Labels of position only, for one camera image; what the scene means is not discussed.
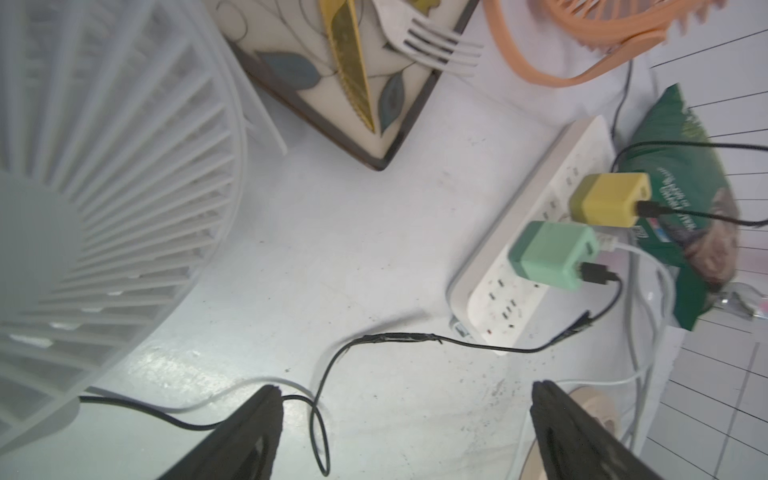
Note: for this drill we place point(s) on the yellow usb charger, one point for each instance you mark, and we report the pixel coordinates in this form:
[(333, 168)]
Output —
[(609, 199)]

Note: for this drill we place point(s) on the small orange desk fan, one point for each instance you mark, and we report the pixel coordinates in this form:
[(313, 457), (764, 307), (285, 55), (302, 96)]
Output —
[(621, 30)]

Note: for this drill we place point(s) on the small white desk fan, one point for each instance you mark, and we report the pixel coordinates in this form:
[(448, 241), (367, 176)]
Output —
[(126, 129)]

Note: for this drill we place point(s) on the yellow plastic knife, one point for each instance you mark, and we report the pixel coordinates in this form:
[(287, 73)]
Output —
[(341, 26)]

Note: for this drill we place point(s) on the green snack bag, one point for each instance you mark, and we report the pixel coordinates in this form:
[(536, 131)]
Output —
[(702, 252)]

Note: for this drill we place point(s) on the green usb charger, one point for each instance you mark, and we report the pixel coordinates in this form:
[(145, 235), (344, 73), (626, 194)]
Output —
[(550, 253)]

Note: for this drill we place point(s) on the white power strip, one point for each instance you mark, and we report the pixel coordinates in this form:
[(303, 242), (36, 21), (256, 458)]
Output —
[(490, 303)]

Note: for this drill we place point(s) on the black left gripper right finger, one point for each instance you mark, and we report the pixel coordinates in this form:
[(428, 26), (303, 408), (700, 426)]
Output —
[(623, 463)]

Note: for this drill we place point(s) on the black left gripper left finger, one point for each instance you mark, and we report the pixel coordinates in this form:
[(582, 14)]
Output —
[(243, 447)]

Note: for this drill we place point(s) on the silver fork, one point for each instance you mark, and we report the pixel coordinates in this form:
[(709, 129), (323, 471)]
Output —
[(425, 42)]

